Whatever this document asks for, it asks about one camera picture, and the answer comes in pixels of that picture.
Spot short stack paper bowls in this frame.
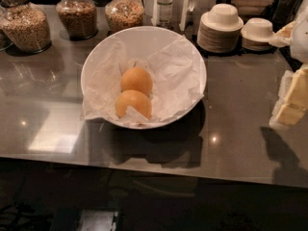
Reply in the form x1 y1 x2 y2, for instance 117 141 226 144
241 17 273 52

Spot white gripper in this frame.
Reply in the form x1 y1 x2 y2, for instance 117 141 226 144
269 0 308 130

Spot black rubber mat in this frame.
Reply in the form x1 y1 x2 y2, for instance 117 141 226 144
279 46 302 72

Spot middle glass grain jar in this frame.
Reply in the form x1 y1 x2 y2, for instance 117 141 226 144
56 0 97 39

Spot large white bowl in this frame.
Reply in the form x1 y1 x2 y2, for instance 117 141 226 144
80 25 208 130

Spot clear glass bottle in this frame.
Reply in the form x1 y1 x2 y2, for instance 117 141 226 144
156 0 173 28

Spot right glass cereal jar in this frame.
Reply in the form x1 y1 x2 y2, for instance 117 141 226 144
105 0 144 33

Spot left glass grain jar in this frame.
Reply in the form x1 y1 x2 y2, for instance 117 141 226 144
1 0 51 54

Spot white crumpled paper liner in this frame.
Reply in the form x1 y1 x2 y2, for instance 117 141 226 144
82 35 205 126

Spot tall stack paper bowls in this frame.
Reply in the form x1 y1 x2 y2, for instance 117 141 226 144
196 4 244 54

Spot glass grain jar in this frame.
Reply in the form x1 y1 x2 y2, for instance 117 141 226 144
56 0 97 39
1 0 51 54

